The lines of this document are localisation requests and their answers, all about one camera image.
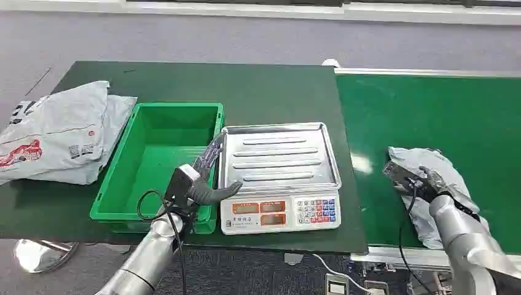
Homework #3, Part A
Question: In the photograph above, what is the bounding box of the white floor cable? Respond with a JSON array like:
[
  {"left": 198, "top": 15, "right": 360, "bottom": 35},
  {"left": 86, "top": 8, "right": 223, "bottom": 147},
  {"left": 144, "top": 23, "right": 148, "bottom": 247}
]
[{"left": 311, "top": 253, "right": 372, "bottom": 295}]

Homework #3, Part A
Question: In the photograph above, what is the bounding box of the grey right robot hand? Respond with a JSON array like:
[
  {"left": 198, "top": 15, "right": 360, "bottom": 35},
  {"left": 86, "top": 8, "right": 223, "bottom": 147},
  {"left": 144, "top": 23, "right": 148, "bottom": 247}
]
[{"left": 409, "top": 165, "right": 453, "bottom": 203}]

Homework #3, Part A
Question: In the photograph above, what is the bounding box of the grey floor socket box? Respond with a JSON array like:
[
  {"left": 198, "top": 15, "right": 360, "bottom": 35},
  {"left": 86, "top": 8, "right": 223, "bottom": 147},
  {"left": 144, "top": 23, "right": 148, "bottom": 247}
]
[
  {"left": 324, "top": 273, "right": 350, "bottom": 295},
  {"left": 364, "top": 280, "right": 390, "bottom": 295}
]

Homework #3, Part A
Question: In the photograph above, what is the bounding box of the steel weighing tray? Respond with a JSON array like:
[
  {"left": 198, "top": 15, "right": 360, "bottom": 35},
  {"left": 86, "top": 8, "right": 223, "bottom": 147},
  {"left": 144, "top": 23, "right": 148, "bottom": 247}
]
[{"left": 217, "top": 122, "right": 342, "bottom": 193}]

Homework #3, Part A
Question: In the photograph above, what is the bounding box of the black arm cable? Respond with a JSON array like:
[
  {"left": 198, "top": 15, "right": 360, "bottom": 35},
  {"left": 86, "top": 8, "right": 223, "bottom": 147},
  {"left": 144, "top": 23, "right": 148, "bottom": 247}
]
[
  {"left": 398, "top": 184, "right": 433, "bottom": 295},
  {"left": 136, "top": 189, "right": 189, "bottom": 295}
]

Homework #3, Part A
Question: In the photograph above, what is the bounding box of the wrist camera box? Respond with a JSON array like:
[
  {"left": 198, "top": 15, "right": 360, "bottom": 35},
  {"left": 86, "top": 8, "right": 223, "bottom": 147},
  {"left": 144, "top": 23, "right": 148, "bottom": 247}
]
[
  {"left": 163, "top": 163, "right": 202, "bottom": 207},
  {"left": 382, "top": 161, "right": 422, "bottom": 193}
]

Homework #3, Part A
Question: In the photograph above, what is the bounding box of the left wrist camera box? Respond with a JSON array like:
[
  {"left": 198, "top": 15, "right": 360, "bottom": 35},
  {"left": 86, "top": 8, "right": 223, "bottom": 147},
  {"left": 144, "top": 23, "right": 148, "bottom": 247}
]
[{"left": 163, "top": 163, "right": 202, "bottom": 207}]

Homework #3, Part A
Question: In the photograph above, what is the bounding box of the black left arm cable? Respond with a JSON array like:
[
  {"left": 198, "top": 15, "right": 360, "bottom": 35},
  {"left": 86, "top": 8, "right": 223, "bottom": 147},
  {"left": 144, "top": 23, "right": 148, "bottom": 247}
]
[{"left": 136, "top": 189, "right": 189, "bottom": 295}]

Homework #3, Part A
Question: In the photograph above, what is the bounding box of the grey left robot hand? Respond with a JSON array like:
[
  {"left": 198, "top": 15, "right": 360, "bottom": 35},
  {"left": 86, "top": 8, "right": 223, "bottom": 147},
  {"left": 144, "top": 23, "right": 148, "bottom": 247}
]
[{"left": 187, "top": 133, "right": 244, "bottom": 206}]

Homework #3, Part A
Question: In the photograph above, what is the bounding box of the large grey red-print parcel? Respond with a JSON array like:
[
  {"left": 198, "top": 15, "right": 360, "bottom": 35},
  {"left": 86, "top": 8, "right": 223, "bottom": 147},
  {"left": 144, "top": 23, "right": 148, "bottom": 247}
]
[{"left": 0, "top": 81, "right": 111, "bottom": 186}]

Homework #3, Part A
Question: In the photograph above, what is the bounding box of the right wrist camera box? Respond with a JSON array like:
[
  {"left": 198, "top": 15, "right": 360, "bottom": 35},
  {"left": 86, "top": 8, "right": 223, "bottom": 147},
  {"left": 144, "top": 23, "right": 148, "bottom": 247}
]
[{"left": 382, "top": 161, "right": 422, "bottom": 193}]

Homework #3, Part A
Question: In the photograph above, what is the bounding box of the green plastic crate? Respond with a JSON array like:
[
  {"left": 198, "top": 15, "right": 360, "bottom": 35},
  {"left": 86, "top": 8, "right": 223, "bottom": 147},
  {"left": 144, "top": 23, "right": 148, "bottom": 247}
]
[{"left": 89, "top": 101, "right": 225, "bottom": 235}]

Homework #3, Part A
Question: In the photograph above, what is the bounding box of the green conveyor belt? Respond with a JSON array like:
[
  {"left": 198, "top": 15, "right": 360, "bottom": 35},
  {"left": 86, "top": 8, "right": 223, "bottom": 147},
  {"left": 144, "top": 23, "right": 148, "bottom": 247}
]
[{"left": 335, "top": 73, "right": 521, "bottom": 255}]

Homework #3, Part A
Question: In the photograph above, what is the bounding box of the round chrome table base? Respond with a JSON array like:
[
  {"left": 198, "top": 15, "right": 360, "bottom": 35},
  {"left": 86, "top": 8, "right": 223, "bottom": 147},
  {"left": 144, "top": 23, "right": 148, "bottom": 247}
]
[{"left": 13, "top": 239, "right": 80, "bottom": 274}]

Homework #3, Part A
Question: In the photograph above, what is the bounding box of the white electronic scale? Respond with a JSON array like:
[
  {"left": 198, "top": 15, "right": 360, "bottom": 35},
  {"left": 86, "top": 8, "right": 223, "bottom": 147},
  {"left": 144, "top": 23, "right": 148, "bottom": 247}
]
[{"left": 217, "top": 122, "right": 343, "bottom": 236}]

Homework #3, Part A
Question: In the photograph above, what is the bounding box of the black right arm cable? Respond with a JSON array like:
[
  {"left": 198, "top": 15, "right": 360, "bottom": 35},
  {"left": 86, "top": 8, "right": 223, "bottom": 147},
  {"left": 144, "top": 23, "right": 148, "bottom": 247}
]
[{"left": 398, "top": 184, "right": 433, "bottom": 295}]

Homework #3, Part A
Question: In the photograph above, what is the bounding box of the silver conveyor frame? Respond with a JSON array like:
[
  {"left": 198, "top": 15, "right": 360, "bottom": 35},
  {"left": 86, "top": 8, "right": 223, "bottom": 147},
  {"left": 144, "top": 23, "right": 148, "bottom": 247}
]
[{"left": 334, "top": 67, "right": 521, "bottom": 273}]

